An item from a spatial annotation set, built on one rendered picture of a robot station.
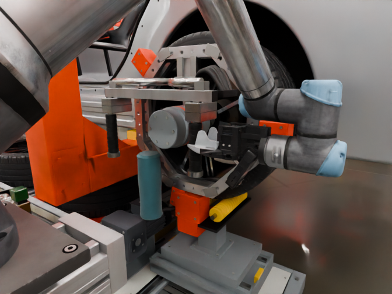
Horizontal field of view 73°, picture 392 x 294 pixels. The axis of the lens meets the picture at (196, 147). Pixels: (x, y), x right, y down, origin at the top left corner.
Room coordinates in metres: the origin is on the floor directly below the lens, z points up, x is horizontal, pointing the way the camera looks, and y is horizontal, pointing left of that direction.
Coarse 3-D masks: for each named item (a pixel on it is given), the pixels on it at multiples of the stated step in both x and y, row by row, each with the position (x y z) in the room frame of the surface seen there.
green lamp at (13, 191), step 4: (12, 188) 0.81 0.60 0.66; (16, 188) 0.81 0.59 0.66; (20, 188) 0.81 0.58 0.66; (24, 188) 0.81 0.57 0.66; (12, 192) 0.79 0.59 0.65; (16, 192) 0.79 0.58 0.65; (20, 192) 0.80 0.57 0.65; (24, 192) 0.81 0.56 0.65; (12, 196) 0.79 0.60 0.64; (16, 196) 0.79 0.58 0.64; (20, 196) 0.79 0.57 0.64; (24, 196) 0.80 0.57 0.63; (28, 196) 0.81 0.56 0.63; (16, 200) 0.78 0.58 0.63; (20, 200) 0.79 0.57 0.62
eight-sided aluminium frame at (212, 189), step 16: (176, 48) 0.99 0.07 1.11; (192, 48) 0.95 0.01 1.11; (208, 48) 0.91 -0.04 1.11; (160, 64) 1.03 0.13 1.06; (224, 64) 0.88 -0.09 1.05; (144, 112) 1.10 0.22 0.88; (144, 128) 1.10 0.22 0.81; (144, 144) 1.08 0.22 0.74; (160, 160) 1.09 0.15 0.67; (176, 176) 1.03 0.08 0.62; (224, 176) 0.88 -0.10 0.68; (192, 192) 0.95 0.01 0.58; (208, 192) 0.91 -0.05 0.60
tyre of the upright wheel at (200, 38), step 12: (192, 36) 1.05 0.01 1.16; (204, 36) 1.02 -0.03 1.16; (264, 48) 1.07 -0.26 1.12; (276, 60) 1.03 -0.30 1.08; (276, 72) 0.92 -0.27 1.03; (288, 72) 1.05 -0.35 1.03; (276, 84) 0.88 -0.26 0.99; (288, 84) 0.97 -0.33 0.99; (264, 168) 0.88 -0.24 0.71; (276, 168) 1.04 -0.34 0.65; (252, 180) 0.91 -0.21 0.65; (228, 192) 0.96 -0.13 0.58; (240, 192) 0.93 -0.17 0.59
